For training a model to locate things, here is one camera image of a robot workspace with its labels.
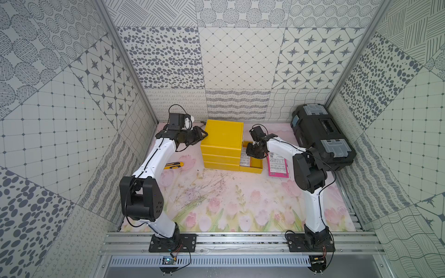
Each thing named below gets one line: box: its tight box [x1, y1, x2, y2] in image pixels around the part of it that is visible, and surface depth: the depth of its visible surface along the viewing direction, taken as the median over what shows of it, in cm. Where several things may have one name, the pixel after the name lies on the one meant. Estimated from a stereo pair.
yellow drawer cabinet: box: [200, 119, 244, 172], surface depth 88 cm
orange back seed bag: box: [239, 147, 252, 168], surface depth 101 cm
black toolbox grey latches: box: [290, 103, 357, 172], surface depth 95 cm
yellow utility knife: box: [163, 161, 185, 170], surface depth 100 cm
